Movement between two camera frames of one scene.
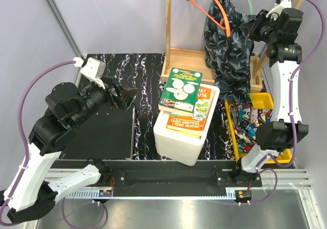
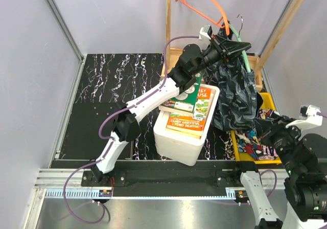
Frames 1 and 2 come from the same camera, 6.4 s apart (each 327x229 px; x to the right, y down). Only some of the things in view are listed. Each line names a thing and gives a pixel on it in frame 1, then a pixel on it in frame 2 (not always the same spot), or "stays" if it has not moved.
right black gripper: (250, 28) -> (270, 127)
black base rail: (153, 174) stays
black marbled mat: (143, 72) stays
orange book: (192, 126) stays
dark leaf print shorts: (229, 49) -> (235, 99)
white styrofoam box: (179, 147) stays
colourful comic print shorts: (245, 121) stays
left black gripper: (125, 96) -> (227, 49)
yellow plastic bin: (262, 100) stays
